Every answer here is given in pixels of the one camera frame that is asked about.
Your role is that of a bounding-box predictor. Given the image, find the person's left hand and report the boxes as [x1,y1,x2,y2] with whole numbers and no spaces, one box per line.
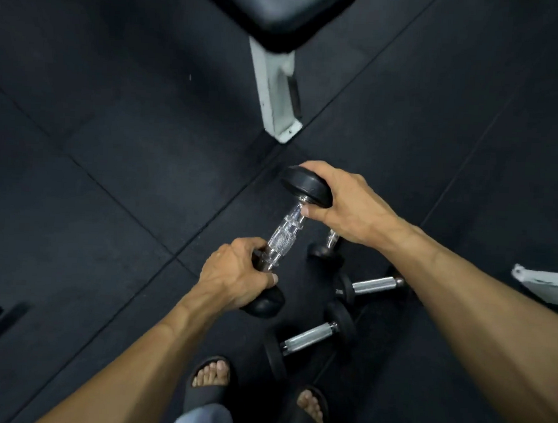
[194,235,282,316]

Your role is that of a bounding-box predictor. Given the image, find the white metal frame foot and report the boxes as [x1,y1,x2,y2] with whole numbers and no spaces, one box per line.
[509,263,558,310]

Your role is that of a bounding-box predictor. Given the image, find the small black dumbbell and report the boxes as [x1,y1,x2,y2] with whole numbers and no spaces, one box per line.
[261,296,360,385]
[306,227,347,270]
[334,263,408,310]

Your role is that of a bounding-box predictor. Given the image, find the black dumbbell with knurled handle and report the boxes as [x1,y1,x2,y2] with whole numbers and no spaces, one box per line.
[240,163,335,322]

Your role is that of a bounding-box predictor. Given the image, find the person's right foot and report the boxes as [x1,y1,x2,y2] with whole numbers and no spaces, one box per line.
[295,389,326,423]

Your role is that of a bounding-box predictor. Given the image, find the person's right hand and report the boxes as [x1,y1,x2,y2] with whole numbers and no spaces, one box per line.
[295,159,416,252]

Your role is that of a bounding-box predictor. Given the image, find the person's right forearm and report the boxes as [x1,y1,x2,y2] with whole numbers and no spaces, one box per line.
[372,221,558,423]

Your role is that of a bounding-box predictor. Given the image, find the person's left forearm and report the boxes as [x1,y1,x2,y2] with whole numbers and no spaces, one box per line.
[34,281,239,423]

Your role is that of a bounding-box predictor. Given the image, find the grey trousers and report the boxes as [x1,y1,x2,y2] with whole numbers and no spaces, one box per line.
[169,401,308,423]

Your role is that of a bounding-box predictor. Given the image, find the person's foot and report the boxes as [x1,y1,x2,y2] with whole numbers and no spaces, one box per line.
[191,358,231,389]
[295,389,326,423]

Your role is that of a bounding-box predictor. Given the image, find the black padded bench seat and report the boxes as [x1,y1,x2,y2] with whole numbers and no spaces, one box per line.
[184,0,361,58]

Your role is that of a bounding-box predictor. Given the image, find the black left slide sandal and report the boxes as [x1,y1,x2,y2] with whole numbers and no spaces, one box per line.
[182,354,240,418]

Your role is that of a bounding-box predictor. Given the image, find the person's left foot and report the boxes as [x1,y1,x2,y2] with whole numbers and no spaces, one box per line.
[191,358,231,389]

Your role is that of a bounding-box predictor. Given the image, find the white metal bench leg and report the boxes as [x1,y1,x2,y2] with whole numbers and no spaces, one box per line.
[244,36,309,145]

